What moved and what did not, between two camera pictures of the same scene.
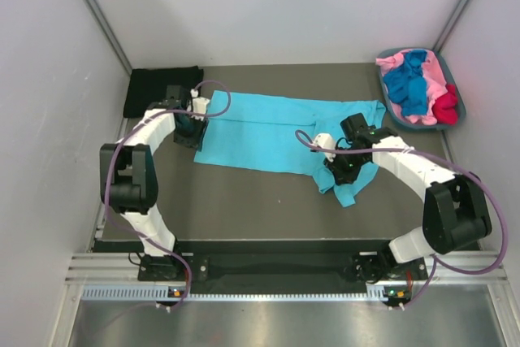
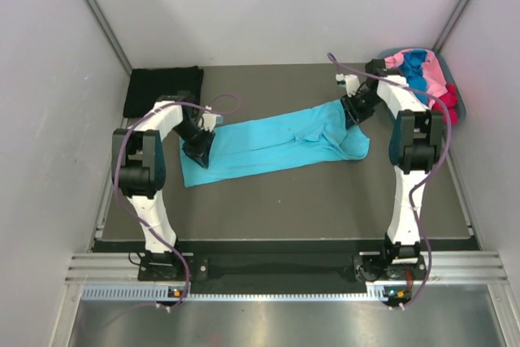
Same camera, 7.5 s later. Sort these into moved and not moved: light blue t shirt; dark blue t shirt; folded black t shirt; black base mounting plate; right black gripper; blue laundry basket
Moved: right black gripper; light blue t shirt
Not moved: blue laundry basket; dark blue t shirt; black base mounting plate; folded black t shirt
